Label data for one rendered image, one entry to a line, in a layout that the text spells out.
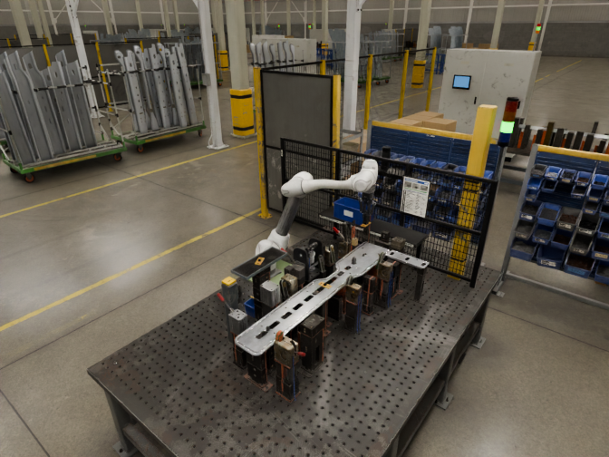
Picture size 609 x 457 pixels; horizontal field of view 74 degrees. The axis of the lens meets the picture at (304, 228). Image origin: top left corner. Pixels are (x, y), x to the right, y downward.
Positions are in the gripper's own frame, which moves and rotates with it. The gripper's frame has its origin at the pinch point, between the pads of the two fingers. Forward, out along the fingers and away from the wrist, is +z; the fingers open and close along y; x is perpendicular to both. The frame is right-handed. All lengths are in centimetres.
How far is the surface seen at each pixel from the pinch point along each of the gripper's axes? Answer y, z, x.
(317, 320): 19, 26, -80
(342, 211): -42, 19, 36
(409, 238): 17.0, 26.0, 38.1
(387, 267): 23.3, 26.0, -8.2
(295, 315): 4, 29, -81
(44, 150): -687, 87, 52
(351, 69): -241, -53, 356
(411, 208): 9, 8, 54
